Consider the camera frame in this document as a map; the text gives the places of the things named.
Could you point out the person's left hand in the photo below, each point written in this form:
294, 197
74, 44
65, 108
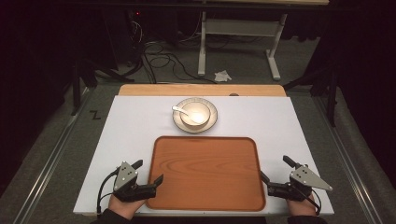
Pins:
124, 208

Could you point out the white table mat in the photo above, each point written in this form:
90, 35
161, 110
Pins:
130, 130

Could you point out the wooden table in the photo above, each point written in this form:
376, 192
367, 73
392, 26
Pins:
186, 90

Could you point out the white metal desk frame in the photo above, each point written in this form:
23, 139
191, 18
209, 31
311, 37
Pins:
239, 27

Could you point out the black stand legs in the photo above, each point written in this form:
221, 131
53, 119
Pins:
332, 93
76, 87

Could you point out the crumpled white paper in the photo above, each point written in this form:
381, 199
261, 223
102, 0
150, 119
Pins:
222, 76

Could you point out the cream ceramic bowl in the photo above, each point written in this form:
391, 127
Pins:
202, 113

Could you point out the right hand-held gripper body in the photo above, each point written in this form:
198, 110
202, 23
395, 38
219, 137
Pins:
306, 179

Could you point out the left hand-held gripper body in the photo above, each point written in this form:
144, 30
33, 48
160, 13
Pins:
126, 179

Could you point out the person's right hand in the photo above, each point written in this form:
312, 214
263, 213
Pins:
300, 208

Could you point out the brown wooden tray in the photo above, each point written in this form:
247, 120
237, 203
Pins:
207, 174

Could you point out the white ceramic spoon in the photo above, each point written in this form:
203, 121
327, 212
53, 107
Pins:
183, 111

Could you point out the metal floor rail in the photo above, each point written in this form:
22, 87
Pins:
345, 158
49, 161

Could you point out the cream plate with dark rim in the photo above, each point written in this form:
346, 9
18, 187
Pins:
179, 124

